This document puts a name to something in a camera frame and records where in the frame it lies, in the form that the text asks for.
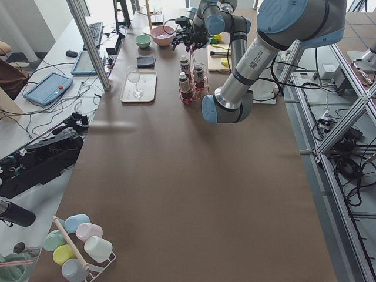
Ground blue teach pendant near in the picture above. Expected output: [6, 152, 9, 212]
[23, 72, 73, 106]

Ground green bowl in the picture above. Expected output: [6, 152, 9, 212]
[135, 34, 152, 48]

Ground clear wine glass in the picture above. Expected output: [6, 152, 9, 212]
[127, 65, 143, 98]

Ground grey folded cloth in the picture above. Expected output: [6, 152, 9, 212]
[137, 56, 156, 69]

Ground yellow cup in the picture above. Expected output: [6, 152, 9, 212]
[52, 244, 76, 266]

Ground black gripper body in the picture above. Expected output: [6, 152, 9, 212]
[172, 16, 210, 50]

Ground yellow lemon far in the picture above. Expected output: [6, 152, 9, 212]
[213, 34, 223, 42]

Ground yellow plastic knife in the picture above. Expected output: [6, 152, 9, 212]
[211, 44, 230, 49]

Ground aluminium frame post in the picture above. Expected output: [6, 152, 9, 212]
[66, 0, 111, 91]

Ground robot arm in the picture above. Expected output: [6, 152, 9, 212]
[172, 1, 251, 69]
[195, 1, 346, 123]

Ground wooden glass drying stand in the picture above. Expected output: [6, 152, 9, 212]
[137, 0, 163, 35]

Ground tea bottle white cap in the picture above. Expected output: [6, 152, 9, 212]
[179, 72, 193, 105]

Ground pink bowl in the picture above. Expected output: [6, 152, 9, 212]
[150, 25, 175, 46]

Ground blue teach pendant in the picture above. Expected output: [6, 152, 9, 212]
[70, 51, 96, 76]
[23, 72, 73, 106]

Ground steel muddler black tip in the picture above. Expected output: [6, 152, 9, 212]
[210, 51, 228, 56]

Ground black thermos bottle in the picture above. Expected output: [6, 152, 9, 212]
[1, 199, 36, 227]

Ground half lemon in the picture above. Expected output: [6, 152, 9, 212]
[221, 58, 229, 65]

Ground black keyboard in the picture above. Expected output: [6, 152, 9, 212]
[88, 22, 103, 48]

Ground white cup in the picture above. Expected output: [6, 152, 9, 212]
[84, 236, 113, 263]

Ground bamboo cutting board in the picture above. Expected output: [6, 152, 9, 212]
[207, 45, 232, 73]

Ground blue teach pendant far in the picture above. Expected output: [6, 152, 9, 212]
[70, 51, 96, 76]

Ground pink cup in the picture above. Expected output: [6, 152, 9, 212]
[75, 223, 103, 242]

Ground blue cup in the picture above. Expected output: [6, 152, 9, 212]
[64, 214, 90, 233]

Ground black computer mouse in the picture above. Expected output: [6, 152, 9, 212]
[65, 50, 78, 58]

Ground green cup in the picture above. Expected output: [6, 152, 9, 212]
[43, 229, 67, 252]

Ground cream rabbit tray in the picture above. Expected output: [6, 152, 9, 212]
[120, 70, 157, 103]

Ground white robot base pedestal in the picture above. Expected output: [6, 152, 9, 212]
[250, 80, 276, 105]

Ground copper wire bottle basket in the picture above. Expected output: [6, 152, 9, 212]
[179, 45, 209, 105]

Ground grey cup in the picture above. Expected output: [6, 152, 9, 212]
[61, 258, 88, 282]

